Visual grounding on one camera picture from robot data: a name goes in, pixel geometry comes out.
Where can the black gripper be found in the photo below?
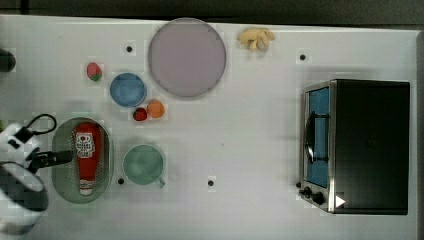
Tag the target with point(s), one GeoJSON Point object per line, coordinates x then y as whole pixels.
{"type": "Point", "coordinates": [27, 152]}

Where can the red plush ketchup bottle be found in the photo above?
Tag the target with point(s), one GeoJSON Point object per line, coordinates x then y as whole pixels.
{"type": "Point", "coordinates": [88, 146]}

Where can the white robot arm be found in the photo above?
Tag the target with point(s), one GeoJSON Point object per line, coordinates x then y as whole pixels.
{"type": "Point", "coordinates": [24, 196]}

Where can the green oval strainer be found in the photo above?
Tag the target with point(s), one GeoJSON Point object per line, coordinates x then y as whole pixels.
{"type": "Point", "coordinates": [65, 177]}

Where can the green mug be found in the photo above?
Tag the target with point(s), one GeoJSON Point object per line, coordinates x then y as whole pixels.
{"type": "Point", "coordinates": [144, 165]}

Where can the plush strawberry with leaves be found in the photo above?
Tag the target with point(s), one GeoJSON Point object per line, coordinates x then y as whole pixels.
{"type": "Point", "coordinates": [93, 71]}

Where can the small red plush strawberry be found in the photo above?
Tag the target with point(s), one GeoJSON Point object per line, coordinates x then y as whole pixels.
{"type": "Point", "coordinates": [140, 114]}

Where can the black cylinder container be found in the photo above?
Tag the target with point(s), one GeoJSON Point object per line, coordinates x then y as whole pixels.
{"type": "Point", "coordinates": [7, 61]}

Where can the blue bowl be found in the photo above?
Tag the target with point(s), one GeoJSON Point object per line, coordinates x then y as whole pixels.
{"type": "Point", "coordinates": [128, 90]}

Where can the plush orange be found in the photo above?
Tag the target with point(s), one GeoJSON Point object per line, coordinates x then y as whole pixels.
{"type": "Point", "coordinates": [155, 109]}

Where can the large purple plate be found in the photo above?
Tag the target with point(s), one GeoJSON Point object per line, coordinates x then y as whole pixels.
{"type": "Point", "coordinates": [187, 57]}

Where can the plush peeled banana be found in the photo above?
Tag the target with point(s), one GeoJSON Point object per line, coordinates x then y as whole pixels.
{"type": "Point", "coordinates": [256, 38]}

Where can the black toaster oven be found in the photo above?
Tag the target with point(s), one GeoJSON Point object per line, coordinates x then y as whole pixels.
{"type": "Point", "coordinates": [356, 146]}

